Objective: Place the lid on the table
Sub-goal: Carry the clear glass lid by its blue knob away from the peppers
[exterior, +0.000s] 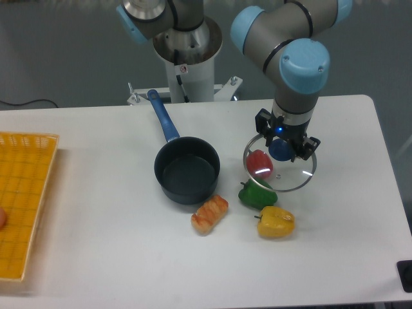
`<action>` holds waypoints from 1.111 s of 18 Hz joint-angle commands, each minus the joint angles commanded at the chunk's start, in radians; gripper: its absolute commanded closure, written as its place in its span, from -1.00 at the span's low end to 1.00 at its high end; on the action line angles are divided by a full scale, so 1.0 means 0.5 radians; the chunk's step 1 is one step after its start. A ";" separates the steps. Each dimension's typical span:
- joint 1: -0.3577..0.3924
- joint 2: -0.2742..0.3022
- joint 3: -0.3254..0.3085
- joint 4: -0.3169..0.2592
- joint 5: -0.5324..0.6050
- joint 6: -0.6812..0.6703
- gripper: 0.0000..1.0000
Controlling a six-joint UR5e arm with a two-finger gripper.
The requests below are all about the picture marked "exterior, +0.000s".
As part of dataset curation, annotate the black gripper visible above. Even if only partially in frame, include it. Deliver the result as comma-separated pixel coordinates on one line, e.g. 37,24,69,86
255,109,321,162

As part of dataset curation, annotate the glass lid blue knob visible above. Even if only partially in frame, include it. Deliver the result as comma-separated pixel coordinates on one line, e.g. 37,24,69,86
243,135,317,192

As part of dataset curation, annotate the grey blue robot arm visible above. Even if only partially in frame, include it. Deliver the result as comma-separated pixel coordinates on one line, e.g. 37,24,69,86
117,1,352,161

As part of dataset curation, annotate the red bell pepper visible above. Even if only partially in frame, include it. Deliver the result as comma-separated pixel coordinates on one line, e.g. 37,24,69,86
246,149,274,179

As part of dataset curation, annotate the green bell pepper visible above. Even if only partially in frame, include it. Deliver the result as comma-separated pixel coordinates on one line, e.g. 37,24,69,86
238,179,278,211

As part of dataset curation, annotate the yellow bell pepper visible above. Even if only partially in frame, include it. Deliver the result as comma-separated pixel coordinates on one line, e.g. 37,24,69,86
256,206,295,238

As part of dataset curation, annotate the orange toy bread loaf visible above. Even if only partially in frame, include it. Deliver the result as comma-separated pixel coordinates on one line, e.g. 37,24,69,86
191,195,229,235

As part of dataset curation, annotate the black device at table edge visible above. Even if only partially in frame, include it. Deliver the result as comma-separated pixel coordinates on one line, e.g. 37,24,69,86
397,260,412,293

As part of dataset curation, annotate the yellow woven basket tray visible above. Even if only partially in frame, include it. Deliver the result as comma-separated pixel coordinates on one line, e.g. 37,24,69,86
1,131,59,282

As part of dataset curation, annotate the dark saucepan blue handle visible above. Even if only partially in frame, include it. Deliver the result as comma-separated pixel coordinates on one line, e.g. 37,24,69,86
147,89,220,205

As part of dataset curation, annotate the black pedestal cable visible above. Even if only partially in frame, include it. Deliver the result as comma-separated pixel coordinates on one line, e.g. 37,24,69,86
174,48,191,104

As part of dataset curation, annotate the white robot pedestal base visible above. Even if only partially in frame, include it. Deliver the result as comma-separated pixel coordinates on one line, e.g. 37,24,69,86
127,15,243,106

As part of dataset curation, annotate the black floor cable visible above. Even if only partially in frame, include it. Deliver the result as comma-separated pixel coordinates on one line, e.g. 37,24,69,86
0,98,59,108

